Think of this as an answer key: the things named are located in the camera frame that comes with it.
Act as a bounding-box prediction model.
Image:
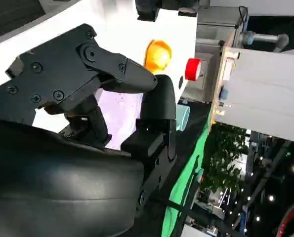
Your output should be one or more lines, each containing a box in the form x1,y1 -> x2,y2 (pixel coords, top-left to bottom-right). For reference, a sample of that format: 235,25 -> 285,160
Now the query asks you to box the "green leafy plant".
200,122 -> 249,199

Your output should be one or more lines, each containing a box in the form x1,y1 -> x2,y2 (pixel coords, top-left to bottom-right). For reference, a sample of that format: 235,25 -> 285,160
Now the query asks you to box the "orange and white bread roll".
143,39 -> 173,74

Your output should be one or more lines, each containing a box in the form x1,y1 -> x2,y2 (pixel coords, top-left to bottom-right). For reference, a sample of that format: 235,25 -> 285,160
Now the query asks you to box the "red tape roll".
184,58 -> 202,81

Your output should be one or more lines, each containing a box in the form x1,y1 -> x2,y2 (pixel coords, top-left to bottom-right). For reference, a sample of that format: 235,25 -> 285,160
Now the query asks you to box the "green cloth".
164,110 -> 210,237

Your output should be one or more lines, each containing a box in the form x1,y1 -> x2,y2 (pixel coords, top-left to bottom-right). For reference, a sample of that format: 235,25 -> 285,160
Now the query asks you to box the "grey metal cabinet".
195,5 -> 239,102

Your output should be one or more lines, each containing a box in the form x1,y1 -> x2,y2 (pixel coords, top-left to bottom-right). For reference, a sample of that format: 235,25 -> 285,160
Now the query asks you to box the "white box with wooden panel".
210,46 -> 294,142

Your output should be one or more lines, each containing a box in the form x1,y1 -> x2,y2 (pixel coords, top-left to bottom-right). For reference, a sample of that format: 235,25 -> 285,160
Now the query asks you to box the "pale green mug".
176,103 -> 191,131

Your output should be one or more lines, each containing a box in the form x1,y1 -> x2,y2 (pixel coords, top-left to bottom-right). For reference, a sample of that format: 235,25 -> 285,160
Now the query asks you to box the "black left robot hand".
136,0 -> 160,21

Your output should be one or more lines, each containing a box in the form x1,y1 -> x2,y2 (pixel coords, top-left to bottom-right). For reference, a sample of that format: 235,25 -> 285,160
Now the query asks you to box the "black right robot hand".
0,23 -> 178,237

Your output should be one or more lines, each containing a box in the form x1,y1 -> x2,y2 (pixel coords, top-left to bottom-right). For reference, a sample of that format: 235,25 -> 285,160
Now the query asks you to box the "lilac plate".
97,89 -> 144,151

